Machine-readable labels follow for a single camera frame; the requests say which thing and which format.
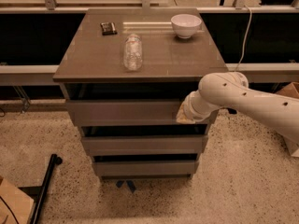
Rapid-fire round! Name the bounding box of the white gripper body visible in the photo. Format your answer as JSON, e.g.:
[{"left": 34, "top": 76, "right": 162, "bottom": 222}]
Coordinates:
[{"left": 185, "top": 91, "right": 220, "bottom": 122}]

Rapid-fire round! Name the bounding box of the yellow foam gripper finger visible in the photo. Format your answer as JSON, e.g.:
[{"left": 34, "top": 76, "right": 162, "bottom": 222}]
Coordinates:
[{"left": 176, "top": 101, "right": 195, "bottom": 124}]

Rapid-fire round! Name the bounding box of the grey top drawer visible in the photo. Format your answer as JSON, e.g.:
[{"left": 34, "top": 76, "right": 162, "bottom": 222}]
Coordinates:
[{"left": 64, "top": 98, "right": 220, "bottom": 128}]

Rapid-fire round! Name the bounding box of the grey drawer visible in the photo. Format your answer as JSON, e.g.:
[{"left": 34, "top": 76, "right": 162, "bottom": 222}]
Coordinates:
[
  {"left": 93, "top": 161, "right": 199, "bottom": 177},
  {"left": 81, "top": 135, "right": 207, "bottom": 156},
  {"left": 64, "top": 98, "right": 220, "bottom": 128}
]

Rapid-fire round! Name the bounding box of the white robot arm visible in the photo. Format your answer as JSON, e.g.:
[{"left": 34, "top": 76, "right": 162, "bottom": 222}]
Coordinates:
[{"left": 177, "top": 72, "right": 299, "bottom": 143}]

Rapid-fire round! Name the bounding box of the grey middle drawer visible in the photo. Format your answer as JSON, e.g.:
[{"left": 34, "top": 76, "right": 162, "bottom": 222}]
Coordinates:
[{"left": 81, "top": 135, "right": 207, "bottom": 156}]

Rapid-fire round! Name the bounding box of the grey drawer cabinet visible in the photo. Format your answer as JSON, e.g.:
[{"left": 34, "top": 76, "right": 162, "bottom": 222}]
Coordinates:
[{"left": 53, "top": 8, "right": 226, "bottom": 179}]

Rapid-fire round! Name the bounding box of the grey bottom drawer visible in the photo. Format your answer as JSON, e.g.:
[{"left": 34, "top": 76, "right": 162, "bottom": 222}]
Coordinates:
[{"left": 93, "top": 161, "right": 199, "bottom": 177}]

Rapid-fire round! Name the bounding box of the clear plastic water bottle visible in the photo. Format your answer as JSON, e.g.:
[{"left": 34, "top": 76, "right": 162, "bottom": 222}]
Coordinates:
[{"left": 123, "top": 34, "right": 142, "bottom": 71}]

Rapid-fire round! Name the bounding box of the white ceramic bowl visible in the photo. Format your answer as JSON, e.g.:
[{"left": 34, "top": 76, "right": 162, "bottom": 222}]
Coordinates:
[{"left": 171, "top": 14, "right": 202, "bottom": 39}]

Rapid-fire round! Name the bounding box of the small black snack packet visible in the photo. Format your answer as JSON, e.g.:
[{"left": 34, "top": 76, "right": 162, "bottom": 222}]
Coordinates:
[{"left": 100, "top": 22, "right": 117, "bottom": 35}]

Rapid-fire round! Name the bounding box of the black metal stand bar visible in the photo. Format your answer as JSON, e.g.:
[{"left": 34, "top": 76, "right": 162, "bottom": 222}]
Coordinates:
[{"left": 21, "top": 154, "right": 63, "bottom": 224}]

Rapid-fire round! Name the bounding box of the brown cardboard box left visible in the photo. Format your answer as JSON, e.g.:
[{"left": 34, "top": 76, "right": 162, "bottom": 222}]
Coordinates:
[{"left": 0, "top": 176, "right": 34, "bottom": 224}]

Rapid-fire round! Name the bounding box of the metal window rail frame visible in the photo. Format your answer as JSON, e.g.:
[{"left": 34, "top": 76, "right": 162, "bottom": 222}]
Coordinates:
[{"left": 0, "top": 0, "right": 299, "bottom": 87}]

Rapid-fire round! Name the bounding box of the white cable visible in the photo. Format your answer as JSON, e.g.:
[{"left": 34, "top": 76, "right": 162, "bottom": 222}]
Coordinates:
[{"left": 234, "top": 5, "right": 252, "bottom": 73}]

